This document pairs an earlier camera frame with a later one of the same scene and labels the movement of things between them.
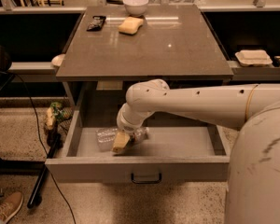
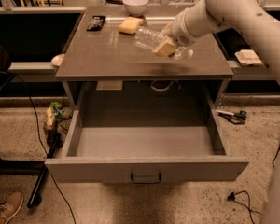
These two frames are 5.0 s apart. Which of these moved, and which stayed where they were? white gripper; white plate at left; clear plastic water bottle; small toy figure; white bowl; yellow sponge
Moved: white gripper; clear plastic water bottle
Stayed: white bowl; yellow sponge; white plate at left; small toy figure
